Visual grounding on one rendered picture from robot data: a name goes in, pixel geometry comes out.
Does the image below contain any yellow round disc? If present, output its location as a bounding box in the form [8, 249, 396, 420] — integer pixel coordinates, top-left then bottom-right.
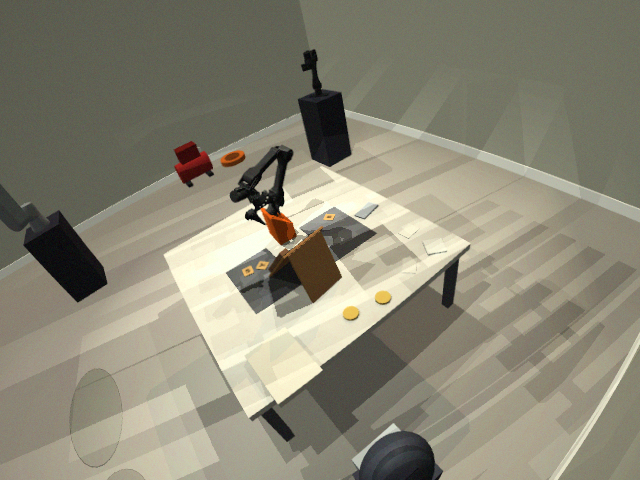
[343, 306, 359, 321]
[375, 290, 391, 305]

